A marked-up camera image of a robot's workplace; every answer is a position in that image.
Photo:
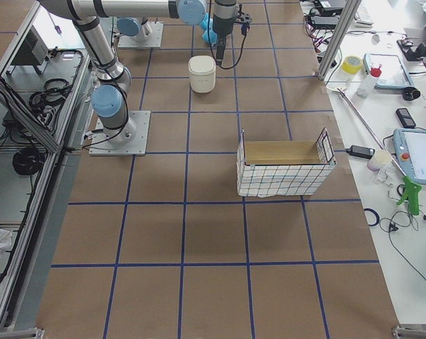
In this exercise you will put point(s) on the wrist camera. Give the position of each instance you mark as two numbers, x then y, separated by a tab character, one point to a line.
244	20

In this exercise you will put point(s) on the yellow tape roll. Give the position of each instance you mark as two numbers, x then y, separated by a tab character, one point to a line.
351	64

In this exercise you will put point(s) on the white paper cup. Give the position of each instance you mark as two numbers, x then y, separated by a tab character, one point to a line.
380	159

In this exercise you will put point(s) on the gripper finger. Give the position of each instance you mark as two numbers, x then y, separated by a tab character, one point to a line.
220	47

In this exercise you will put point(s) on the grid-patterned cardboard box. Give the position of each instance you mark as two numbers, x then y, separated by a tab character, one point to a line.
283	168

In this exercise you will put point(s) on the black power adapter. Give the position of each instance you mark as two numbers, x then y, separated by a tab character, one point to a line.
360	151

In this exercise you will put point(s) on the teach pendant tablet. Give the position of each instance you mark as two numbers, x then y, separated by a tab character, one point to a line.
410	147
394	75

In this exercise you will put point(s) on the far teach pendant tablet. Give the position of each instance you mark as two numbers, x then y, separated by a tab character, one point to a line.
394	75

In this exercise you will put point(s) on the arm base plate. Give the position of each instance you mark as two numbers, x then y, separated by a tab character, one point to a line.
132	140
154	41

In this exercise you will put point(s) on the aluminium frame post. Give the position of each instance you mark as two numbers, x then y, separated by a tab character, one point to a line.
344	22

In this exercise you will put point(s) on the red-capped squeeze bottle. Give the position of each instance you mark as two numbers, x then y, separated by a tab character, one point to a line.
368	84

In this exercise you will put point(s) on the blue teddy bear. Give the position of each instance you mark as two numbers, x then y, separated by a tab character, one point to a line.
209	35

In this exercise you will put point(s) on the blue tape roll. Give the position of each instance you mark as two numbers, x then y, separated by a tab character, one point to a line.
372	217

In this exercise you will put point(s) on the white plastic trash can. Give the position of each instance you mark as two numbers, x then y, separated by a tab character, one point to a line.
202	73

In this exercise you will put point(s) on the near teach pendant tablet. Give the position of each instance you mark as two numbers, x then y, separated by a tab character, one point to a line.
410	147

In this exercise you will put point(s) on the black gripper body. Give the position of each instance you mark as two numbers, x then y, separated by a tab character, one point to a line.
222	25

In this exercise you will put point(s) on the green-handled reach grabber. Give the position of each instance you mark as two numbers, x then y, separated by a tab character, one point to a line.
411	189

